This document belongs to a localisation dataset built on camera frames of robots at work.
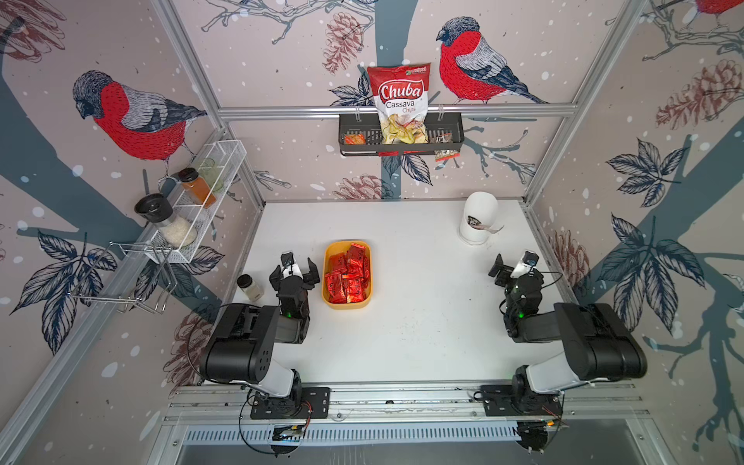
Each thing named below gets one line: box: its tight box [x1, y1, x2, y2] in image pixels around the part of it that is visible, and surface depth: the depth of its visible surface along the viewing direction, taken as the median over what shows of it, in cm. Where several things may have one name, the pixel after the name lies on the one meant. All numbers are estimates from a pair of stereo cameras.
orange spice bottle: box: [178, 167, 217, 210], surface depth 74 cm
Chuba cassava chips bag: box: [367, 62, 432, 145], surface depth 85 cm
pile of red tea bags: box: [324, 243, 371, 304], surface depth 94 cm
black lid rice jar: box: [133, 193, 199, 248], surface depth 65 cm
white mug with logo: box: [459, 190, 499, 246], surface depth 103 cm
